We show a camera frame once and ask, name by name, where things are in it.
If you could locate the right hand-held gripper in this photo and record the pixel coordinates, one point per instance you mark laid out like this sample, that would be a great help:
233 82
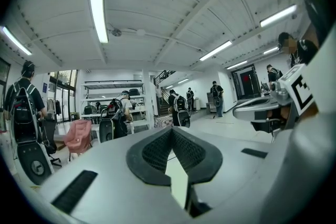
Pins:
299 86

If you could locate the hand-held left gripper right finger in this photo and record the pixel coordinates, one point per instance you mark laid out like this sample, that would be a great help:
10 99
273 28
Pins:
236 178

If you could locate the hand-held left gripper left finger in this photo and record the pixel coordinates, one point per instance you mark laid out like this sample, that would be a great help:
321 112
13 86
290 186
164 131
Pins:
113 160

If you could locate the person's right hand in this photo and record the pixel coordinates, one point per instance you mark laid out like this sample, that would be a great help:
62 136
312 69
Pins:
279 113

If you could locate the black double door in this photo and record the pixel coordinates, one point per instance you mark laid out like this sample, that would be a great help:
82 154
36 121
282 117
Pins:
239 86

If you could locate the grey black backpack rig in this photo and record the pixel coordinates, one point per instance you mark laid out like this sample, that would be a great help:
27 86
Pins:
181 110
31 154
106 128

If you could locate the white ceiling strip light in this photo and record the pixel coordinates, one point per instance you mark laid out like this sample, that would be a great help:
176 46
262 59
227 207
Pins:
271 50
99 13
278 16
183 80
237 64
15 40
215 50
169 86

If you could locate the red checkered cloth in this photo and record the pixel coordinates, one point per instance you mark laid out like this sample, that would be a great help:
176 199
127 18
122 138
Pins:
162 122

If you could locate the black office chair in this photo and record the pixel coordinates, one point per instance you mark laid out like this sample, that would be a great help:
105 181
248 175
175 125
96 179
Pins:
48 133

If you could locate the white shelving unit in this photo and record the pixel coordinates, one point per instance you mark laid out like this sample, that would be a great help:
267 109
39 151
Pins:
113 84

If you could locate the hanging clothes rack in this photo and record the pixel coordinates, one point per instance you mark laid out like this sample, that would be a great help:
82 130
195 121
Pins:
56 106

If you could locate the black railed staircase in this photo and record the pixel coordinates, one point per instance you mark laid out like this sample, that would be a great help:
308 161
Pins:
165 74

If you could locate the round ceiling fixture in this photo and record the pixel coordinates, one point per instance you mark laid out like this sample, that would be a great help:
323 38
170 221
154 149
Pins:
115 32

